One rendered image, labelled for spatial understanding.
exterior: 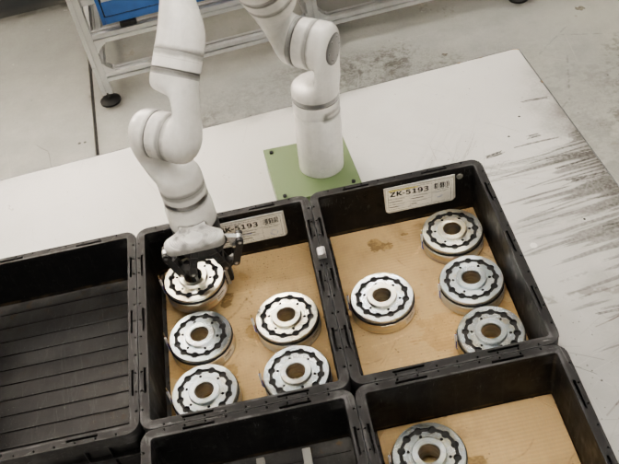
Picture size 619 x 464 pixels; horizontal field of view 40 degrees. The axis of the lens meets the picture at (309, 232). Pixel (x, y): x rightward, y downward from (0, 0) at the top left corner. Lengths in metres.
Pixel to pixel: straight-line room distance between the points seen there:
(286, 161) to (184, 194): 0.54
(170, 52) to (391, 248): 0.53
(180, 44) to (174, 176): 0.19
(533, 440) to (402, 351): 0.24
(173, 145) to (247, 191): 0.65
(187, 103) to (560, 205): 0.83
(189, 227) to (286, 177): 0.47
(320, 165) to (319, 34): 0.29
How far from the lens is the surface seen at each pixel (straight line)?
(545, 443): 1.28
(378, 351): 1.37
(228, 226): 1.48
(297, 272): 1.49
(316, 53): 1.55
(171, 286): 1.46
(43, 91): 3.65
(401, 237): 1.52
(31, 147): 3.38
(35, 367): 1.51
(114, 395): 1.42
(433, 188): 1.50
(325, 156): 1.70
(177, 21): 1.22
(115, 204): 1.91
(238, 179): 1.88
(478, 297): 1.39
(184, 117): 1.21
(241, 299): 1.47
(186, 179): 1.27
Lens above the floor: 1.94
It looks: 46 degrees down
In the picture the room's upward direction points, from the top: 11 degrees counter-clockwise
